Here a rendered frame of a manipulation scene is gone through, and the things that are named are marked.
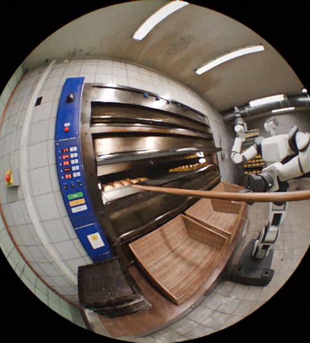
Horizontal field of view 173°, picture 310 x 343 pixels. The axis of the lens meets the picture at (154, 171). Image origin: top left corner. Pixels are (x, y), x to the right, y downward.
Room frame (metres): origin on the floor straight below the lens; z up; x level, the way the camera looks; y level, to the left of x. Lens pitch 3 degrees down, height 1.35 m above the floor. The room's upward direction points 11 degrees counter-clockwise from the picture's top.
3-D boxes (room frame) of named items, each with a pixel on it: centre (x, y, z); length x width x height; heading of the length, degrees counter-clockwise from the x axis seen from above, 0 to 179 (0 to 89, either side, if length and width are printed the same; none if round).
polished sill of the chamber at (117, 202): (1.08, -0.38, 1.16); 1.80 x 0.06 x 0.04; 125
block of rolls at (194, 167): (1.75, -0.62, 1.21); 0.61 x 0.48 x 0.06; 35
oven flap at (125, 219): (1.06, -0.39, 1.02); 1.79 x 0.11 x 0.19; 125
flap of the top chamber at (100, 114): (1.06, -0.39, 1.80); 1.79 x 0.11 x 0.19; 125
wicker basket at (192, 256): (0.51, -0.08, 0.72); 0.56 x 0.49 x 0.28; 125
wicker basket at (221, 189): (1.19, -1.05, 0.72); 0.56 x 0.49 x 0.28; 124
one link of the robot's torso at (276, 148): (0.31, -0.90, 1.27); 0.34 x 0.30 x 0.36; 160
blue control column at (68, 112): (1.22, 1.00, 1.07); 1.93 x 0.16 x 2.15; 35
